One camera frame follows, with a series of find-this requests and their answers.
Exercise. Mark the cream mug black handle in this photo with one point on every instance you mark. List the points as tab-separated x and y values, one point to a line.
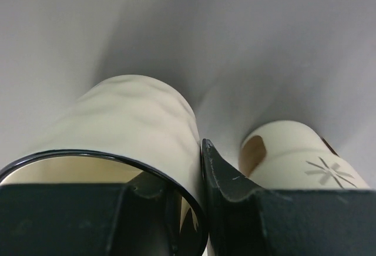
121	127

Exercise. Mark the cream and brown cup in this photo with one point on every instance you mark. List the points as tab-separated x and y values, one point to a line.
289	155

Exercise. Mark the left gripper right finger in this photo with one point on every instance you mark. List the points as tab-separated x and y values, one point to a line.
246	219

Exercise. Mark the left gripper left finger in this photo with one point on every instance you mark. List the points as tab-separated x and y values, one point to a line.
140	217

